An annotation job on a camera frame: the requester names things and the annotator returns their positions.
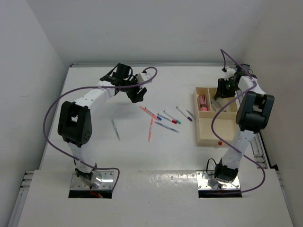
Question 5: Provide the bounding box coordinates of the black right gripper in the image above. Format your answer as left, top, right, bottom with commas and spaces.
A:
215, 78, 240, 98

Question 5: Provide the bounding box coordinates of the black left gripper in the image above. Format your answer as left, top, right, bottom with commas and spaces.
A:
122, 74, 146, 103

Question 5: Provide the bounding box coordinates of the orange highlighter pen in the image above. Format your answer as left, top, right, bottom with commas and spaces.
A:
139, 106, 162, 121

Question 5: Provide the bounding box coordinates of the orange highlighter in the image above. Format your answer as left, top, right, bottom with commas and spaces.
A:
148, 117, 154, 142

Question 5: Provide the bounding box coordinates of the clear blue ballpoint pen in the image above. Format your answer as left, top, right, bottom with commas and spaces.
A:
155, 122, 179, 133

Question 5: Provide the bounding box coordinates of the red capped white marker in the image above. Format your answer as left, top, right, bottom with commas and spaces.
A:
163, 110, 178, 124

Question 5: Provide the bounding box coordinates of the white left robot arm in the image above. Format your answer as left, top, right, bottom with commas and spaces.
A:
58, 63, 154, 186

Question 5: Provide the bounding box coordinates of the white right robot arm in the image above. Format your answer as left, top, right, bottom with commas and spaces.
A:
214, 64, 275, 183

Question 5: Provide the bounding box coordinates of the beige compartment tray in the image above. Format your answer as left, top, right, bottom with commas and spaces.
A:
195, 86, 240, 148

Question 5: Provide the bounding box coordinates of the clear green pen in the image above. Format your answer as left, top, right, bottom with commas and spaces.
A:
111, 118, 120, 141

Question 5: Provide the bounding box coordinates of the purple capped white marker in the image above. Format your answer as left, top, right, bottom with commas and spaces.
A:
176, 106, 193, 122

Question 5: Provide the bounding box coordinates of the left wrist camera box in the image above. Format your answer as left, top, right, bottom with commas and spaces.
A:
136, 72, 152, 84

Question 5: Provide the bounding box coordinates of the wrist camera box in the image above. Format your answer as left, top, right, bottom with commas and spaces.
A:
136, 72, 152, 84
224, 67, 236, 80

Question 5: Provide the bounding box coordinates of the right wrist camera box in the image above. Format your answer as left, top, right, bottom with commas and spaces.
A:
224, 67, 236, 80

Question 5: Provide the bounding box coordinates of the aluminium rail back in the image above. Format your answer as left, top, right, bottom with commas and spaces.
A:
70, 62, 223, 68

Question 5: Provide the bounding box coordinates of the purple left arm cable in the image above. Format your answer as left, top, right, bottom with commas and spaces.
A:
42, 66, 158, 190

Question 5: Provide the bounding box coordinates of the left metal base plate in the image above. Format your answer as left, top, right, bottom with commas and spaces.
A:
70, 170, 114, 191

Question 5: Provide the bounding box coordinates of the metal base plate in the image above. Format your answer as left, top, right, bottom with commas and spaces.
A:
70, 170, 114, 191
196, 171, 241, 191

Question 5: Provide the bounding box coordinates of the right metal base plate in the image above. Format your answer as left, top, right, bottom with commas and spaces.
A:
196, 171, 241, 191

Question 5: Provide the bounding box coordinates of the aluminium rail left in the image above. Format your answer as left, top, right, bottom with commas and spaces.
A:
8, 171, 34, 227

